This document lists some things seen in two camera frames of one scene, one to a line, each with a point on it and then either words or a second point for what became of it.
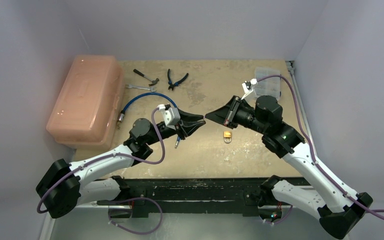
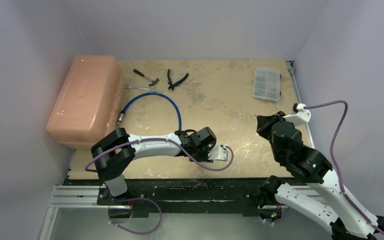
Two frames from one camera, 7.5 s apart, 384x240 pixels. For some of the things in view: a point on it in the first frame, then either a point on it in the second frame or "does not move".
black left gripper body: (169, 131) -> (201, 153)
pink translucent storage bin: (90, 102) does not move
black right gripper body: (232, 110) -> (264, 122)
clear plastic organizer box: (270, 86) does not move
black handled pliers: (171, 86) does not move
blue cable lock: (121, 116) does not move
